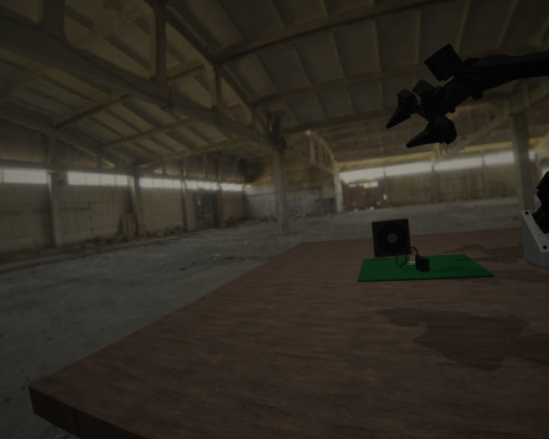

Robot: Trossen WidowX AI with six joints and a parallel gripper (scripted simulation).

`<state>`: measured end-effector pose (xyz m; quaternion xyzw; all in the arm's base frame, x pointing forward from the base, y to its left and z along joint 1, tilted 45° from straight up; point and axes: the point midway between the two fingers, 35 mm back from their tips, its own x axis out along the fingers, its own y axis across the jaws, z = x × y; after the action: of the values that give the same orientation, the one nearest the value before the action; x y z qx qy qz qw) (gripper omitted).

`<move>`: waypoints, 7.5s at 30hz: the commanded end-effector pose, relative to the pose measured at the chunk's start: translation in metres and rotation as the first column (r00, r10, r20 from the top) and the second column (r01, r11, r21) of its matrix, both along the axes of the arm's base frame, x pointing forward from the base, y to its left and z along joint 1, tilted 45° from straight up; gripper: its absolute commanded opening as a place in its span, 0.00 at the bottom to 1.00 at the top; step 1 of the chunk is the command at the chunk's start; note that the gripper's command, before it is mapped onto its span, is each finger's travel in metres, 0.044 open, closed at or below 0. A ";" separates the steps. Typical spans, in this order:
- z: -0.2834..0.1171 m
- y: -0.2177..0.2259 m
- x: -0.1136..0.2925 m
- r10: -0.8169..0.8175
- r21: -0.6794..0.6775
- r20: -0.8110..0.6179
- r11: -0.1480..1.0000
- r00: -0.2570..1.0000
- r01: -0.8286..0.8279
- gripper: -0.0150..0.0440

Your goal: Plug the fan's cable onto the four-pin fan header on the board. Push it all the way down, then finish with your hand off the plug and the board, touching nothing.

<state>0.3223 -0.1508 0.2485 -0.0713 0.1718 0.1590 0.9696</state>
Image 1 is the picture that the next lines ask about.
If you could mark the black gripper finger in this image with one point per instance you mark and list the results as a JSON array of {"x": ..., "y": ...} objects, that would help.
[
  {"x": 431, "y": 134},
  {"x": 400, "y": 115}
]

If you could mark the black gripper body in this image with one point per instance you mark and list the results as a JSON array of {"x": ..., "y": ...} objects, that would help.
[{"x": 445, "y": 125}]

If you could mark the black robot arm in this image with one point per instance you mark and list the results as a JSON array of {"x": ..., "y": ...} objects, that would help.
[{"x": 472, "y": 77}]

